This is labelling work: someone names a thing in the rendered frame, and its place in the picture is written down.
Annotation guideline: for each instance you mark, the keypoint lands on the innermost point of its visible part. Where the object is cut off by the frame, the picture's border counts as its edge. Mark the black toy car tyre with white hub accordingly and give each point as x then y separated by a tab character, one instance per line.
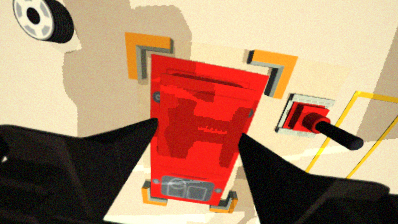
44	20

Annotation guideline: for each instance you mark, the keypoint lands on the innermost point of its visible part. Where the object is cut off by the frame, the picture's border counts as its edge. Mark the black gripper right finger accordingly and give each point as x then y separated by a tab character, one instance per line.
283	193

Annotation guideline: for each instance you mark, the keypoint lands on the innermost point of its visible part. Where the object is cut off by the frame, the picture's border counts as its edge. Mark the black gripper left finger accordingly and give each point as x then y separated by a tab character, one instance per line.
98	165

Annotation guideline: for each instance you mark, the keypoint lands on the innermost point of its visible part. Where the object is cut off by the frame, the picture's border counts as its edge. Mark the yellow rectangular outline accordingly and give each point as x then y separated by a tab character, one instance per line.
345	112

